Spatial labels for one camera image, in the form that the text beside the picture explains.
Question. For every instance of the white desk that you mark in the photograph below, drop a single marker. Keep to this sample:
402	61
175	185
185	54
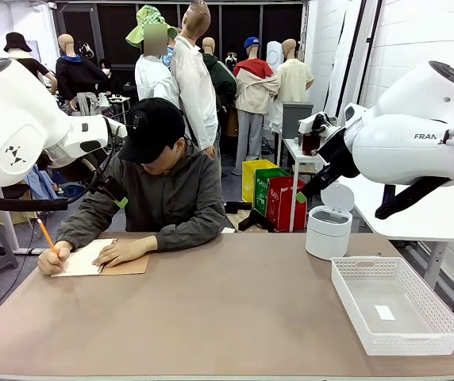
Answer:
8	226

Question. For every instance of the grey box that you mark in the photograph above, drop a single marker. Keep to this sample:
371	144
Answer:
290	119

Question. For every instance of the black bucket hat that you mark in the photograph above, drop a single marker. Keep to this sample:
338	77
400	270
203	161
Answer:
16	39

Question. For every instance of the small white block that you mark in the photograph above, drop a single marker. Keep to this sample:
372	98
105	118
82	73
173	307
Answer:
229	230

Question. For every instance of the blue cap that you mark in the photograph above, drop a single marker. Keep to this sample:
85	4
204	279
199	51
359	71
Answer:
252	41

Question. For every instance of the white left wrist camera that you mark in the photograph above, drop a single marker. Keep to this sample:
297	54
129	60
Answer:
116	129

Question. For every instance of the mannequin short white shirt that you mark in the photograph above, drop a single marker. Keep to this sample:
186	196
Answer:
155	79

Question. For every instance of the yellow bag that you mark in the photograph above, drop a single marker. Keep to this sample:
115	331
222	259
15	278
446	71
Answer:
248	178

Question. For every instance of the green bag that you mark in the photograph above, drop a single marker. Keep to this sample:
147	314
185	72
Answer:
260	190

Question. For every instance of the white round lidded bin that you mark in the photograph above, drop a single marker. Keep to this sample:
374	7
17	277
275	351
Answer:
326	238

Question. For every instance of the mannequin black sweater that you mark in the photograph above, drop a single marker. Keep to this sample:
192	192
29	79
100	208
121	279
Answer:
76	75

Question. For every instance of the mannequin dark green hoodie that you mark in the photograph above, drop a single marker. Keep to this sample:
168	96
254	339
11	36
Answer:
223	79

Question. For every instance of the glass jar brown liquid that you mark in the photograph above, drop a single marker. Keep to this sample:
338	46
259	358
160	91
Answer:
310	147

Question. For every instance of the black baseball cap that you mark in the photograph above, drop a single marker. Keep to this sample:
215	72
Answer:
155	131

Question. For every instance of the coloured crates on floor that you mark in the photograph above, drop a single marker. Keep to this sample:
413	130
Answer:
286	210

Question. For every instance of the large white table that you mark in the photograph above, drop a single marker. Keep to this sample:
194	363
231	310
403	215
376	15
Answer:
429	222

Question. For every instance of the person's right hand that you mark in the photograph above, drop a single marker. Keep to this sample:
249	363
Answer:
52	260

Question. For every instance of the yellow pencil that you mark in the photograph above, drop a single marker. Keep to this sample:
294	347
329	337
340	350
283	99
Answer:
47	235

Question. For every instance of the mannequin black top jeans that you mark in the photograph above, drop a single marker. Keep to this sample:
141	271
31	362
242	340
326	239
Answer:
38	67

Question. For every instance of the green checkered sun hat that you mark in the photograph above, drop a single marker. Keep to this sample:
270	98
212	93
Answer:
147	16

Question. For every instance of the black metal stand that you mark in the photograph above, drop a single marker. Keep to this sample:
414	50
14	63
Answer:
237	207

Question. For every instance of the person's left forearm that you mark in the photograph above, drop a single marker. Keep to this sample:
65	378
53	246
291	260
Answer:
191	238

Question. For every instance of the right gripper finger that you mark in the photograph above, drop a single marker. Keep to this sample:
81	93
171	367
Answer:
322	184
313	183

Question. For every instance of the mannequin red beige jacket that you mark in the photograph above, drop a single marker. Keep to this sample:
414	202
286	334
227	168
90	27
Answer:
255	91

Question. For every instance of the black wall pipe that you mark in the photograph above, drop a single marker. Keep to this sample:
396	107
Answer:
358	59
372	39

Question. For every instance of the mannequin cream shirt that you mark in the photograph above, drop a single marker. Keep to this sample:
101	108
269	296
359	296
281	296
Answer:
294	83

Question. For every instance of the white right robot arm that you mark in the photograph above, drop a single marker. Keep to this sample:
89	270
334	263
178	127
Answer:
401	151

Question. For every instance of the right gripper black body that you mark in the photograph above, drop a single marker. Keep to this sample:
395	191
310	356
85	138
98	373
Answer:
340	155

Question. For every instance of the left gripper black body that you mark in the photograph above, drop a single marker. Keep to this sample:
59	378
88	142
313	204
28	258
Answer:
77	172

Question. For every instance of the spiral notebook kraft cover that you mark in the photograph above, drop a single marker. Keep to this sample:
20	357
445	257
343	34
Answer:
82	258

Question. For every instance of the blue cloth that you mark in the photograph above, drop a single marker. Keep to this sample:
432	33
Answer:
42	184

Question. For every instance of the small white side table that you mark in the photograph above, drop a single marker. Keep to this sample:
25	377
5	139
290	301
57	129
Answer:
290	148

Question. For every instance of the masked person in black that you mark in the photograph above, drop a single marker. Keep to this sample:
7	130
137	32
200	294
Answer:
106	68

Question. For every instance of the person's right forearm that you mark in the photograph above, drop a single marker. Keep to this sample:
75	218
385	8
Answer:
84	222

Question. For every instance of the person's left hand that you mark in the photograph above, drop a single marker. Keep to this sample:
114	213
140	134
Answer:
128	250

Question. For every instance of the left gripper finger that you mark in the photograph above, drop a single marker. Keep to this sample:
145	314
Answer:
117	189
106	188

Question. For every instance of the small cap-mounted camera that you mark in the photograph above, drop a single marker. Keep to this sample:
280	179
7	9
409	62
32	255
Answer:
139	120

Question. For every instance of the white perforated plastic basket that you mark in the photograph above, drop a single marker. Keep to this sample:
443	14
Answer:
409	345

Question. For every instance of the person in grey jacket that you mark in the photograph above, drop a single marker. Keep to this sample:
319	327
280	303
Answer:
179	198

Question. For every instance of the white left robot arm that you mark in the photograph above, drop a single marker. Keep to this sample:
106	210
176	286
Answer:
12	119

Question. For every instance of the tall mannequin long white shirt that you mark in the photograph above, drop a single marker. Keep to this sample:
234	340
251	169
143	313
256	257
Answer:
195	91

